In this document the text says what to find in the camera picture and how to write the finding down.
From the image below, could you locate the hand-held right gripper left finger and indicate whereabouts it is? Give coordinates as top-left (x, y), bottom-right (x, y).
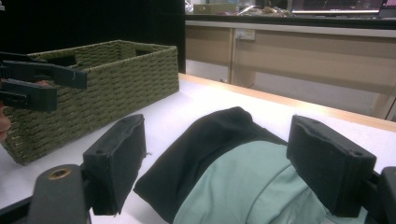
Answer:
top-left (82, 114), bottom-right (148, 217)

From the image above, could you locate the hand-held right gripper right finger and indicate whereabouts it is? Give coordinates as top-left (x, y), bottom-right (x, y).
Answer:
top-left (286, 114), bottom-right (378, 218)

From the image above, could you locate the green woven basket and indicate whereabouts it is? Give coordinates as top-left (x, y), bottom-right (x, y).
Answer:
top-left (1, 39), bottom-right (180, 166)

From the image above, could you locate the black and mint green garment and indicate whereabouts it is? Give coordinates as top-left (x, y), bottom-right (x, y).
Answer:
top-left (133, 105), bottom-right (370, 224)

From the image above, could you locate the black curtain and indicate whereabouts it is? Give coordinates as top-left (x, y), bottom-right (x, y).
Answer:
top-left (0, 0), bottom-right (187, 75)

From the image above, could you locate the beige wooden counter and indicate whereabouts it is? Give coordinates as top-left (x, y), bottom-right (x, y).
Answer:
top-left (184, 13), bottom-right (396, 121)

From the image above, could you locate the monitor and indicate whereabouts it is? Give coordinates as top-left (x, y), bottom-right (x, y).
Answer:
top-left (290, 0), bottom-right (385, 15)

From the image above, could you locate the pile of clutter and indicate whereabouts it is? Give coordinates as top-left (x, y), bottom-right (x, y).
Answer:
top-left (237, 5), bottom-right (295, 18)

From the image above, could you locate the green box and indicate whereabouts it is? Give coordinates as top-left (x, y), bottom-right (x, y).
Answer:
top-left (192, 3), bottom-right (238, 15)

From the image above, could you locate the white wall socket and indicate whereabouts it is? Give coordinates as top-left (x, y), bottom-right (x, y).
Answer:
top-left (234, 28), bottom-right (257, 42)

